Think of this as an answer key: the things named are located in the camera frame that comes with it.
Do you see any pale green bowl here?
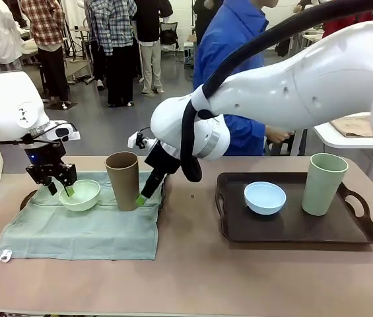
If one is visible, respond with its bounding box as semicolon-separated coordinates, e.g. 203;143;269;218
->
57;179;102;213

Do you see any person in black top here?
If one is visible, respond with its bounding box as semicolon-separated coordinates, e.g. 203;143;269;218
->
132;0;174;95

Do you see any light blue bowl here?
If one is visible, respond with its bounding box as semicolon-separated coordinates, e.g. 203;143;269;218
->
244;181;287;216

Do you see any tall pale green cup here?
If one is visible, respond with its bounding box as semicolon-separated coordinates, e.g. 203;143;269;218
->
301;153;350;217

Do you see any person in red plaid shirt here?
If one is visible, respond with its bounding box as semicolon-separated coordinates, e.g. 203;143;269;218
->
19;0;72;109

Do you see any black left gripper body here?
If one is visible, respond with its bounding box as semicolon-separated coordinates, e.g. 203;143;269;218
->
24;142;67;174

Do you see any thin black right camera cable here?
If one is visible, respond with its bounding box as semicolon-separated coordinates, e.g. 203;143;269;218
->
136;126;153;140

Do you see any thin black left camera cable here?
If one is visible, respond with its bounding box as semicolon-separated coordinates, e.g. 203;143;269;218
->
0;122;77;147

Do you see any person's right hand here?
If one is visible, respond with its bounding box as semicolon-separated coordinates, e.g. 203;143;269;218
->
266;129;291;144

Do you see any thin black camera cable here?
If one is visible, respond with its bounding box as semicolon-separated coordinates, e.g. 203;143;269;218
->
0;122;77;147
136;126;153;140

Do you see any black office chair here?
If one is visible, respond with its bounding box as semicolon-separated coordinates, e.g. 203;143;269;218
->
158;20;180;52

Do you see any black tripod stand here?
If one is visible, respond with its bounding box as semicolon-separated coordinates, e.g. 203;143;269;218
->
64;16;94;84

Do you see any tall brown cup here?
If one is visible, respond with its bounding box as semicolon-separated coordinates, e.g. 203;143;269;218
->
104;151;141;213

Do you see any person in blue plaid shirt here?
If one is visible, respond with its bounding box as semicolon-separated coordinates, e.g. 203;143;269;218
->
88;0;138;108

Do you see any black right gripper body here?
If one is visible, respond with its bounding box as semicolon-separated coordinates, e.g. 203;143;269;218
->
144;139;182;175

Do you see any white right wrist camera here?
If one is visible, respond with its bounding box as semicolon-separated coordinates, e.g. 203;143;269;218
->
127;130;149;150

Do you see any green cloth mat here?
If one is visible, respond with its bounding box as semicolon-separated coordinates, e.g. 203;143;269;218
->
0;170;164;264

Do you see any person in red jacket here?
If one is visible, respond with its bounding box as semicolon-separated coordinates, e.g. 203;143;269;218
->
320;9;373;38

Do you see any dark brown serving tray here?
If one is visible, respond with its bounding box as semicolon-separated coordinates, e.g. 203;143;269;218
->
215;171;373;246
18;174;168;213

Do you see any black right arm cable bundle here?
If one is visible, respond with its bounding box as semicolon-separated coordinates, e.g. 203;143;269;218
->
180;0;339;183

